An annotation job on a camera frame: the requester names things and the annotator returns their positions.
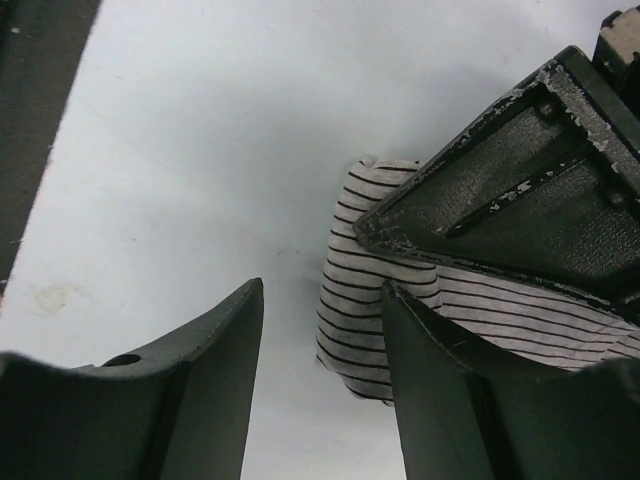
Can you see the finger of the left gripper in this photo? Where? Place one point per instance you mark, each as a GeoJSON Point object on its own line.
{"type": "Point", "coordinates": [541, 189]}

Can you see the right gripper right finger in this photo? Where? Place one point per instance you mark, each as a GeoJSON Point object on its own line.
{"type": "Point", "coordinates": [468, 409]}

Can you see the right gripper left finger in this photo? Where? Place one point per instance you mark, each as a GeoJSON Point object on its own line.
{"type": "Point", "coordinates": [175, 408]}

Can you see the grey striped underwear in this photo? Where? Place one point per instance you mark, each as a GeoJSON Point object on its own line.
{"type": "Point", "coordinates": [537, 324]}

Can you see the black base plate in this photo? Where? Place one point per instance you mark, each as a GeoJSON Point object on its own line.
{"type": "Point", "coordinates": [42, 42]}

